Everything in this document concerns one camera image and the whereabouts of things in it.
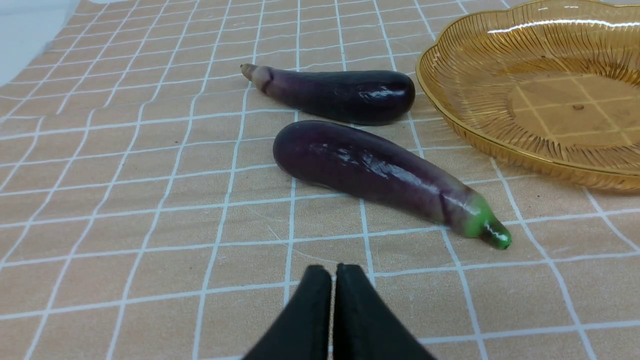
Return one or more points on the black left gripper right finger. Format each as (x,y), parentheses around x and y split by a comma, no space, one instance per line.
(364,328)

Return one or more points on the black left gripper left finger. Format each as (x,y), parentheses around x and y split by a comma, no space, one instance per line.
(301,331)

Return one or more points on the purple eggplant green stem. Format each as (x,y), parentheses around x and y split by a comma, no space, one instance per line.
(367,166)

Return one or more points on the purple eggplant brown stem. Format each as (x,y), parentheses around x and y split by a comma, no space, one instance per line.
(358,97)

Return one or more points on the orange checkered tablecloth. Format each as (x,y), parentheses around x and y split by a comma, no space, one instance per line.
(143,216)

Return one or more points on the amber glass plate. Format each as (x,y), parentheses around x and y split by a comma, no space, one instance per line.
(551,86)

